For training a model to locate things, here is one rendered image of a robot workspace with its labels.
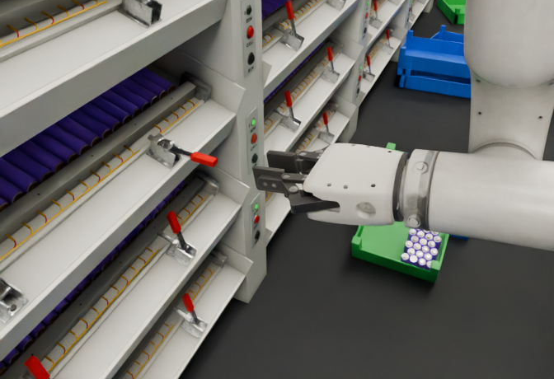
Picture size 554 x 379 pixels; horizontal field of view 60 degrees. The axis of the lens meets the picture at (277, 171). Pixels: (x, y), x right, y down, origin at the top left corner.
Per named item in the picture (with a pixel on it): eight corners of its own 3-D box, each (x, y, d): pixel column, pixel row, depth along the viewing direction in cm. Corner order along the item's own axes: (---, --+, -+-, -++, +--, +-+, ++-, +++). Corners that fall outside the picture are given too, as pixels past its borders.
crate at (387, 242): (435, 283, 110) (439, 270, 104) (351, 255, 117) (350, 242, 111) (463, 178, 124) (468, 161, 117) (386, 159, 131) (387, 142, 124)
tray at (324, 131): (344, 128, 154) (363, 95, 145) (260, 255, 110) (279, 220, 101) (290, 96, 156) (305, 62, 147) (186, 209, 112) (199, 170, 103)
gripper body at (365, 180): (403, 246, 49) (303, 228, 54) (423, 189, 57) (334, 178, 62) (402, 187, 45) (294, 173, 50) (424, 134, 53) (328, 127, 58)
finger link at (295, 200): (307, 226, 49) (280, 202, 54) (366, 197, 52) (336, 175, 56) (305, 217, 49) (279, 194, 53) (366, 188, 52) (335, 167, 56)
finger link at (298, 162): (318, 180, 58) (269, 174, 61) (327, 166, 60) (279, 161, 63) (315, 157, 56) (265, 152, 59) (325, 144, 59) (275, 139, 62)
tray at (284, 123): (349, 72, 142) (370, 33, 133) (258, 190, 98) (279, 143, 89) (291, 39, 144) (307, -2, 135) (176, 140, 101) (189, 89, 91)
